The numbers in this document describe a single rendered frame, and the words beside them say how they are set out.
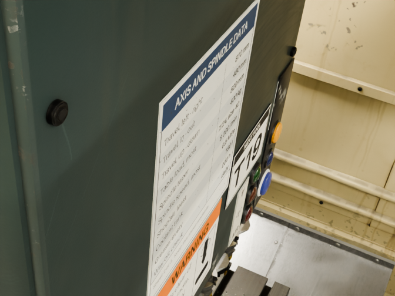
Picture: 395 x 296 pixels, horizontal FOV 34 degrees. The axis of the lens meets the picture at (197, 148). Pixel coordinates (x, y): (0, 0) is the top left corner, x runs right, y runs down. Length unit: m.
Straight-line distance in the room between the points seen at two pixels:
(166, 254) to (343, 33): 1.02
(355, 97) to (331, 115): 0.08
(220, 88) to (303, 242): 1.38
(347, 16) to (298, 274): 0.73
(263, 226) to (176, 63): 1.48
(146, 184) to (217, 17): 0.12
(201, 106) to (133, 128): 0.10
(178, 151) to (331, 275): 1.40
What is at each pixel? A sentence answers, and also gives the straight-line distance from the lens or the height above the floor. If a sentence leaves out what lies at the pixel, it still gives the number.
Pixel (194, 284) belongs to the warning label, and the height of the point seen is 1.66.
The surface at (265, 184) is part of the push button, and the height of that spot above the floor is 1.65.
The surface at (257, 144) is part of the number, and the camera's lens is 0.67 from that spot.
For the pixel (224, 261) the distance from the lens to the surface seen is 1.24.
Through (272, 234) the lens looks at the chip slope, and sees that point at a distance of 1.83.
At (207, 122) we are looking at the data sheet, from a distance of 0.47.
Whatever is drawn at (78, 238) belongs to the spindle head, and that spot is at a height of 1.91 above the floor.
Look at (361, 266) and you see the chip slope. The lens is 1.82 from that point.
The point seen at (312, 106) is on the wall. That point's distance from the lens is 1.58.
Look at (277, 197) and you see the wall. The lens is 1.79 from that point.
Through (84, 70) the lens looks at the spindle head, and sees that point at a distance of 0.28.
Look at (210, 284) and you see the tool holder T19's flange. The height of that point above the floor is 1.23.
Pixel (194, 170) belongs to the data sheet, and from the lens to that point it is 0.48.
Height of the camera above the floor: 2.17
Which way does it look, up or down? 40 degrees down
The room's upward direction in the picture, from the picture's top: 7 degrees clockwise
